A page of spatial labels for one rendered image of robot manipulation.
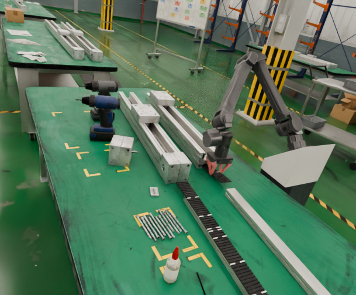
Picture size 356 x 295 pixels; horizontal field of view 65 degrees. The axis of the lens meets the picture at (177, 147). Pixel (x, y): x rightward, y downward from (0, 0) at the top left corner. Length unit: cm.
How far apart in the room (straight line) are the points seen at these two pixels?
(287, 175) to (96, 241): 88
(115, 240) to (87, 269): 12
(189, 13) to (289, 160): 586
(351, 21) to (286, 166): 840
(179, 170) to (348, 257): 67
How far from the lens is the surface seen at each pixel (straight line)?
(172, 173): 114
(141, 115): 145
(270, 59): 438
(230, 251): 91
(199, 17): 678
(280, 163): 140
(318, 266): 108
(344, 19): 974
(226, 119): 116
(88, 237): 92
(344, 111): 610
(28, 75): 283
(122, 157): 121
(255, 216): 109
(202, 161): 130
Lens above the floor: 144
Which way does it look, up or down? 27 degrees down
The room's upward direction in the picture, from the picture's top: 11 degrees clockwise
